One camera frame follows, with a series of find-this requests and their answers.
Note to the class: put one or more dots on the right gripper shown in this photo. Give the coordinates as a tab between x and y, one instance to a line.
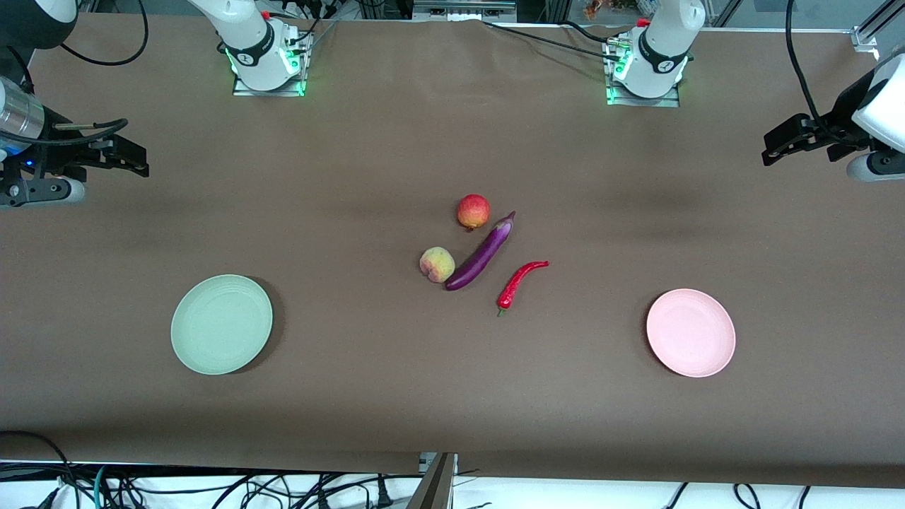
58	143

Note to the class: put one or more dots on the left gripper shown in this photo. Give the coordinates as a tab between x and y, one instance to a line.
843	113

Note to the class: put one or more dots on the red chili pepper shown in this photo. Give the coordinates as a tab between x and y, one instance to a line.
515	284

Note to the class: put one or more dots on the red apple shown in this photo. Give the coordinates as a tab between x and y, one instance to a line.
474	212

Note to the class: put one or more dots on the purple eggplant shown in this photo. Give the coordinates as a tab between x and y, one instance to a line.
481	254

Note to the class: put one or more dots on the yellow pink peach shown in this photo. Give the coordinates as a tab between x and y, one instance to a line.
437	265

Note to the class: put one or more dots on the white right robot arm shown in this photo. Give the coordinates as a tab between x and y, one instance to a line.
247	35

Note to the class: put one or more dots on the light green plate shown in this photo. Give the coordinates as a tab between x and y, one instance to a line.
221	325

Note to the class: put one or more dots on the pink plate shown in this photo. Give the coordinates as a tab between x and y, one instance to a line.
691	332

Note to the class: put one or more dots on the orange background object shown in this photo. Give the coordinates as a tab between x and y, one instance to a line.
599	8

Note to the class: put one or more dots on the grey equipment box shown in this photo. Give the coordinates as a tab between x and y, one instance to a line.
463	8

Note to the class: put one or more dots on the brown table cover sheet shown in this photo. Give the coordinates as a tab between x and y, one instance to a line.
452	396

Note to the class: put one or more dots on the aluminium frame corner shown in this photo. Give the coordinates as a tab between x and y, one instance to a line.
873	28

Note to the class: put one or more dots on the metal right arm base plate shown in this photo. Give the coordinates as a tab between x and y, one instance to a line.
240	90

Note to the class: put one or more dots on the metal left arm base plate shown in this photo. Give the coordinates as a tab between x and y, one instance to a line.
636	103

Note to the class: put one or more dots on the aluminium profile post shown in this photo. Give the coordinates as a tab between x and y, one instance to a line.
435	488

